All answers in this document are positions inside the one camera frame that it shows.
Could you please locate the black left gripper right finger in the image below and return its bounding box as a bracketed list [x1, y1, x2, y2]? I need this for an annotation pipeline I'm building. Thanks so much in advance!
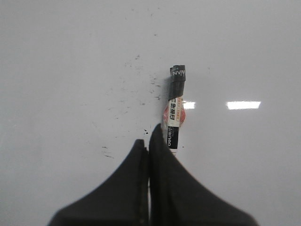
[149, 124, 258, 226]

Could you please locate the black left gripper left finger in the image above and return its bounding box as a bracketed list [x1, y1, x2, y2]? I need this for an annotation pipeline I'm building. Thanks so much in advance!
[49, 139, 149, 226]

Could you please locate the black and white whiteboard marker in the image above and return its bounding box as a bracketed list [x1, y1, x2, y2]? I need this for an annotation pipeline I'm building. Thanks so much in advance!
[162, 65, 186, 155]

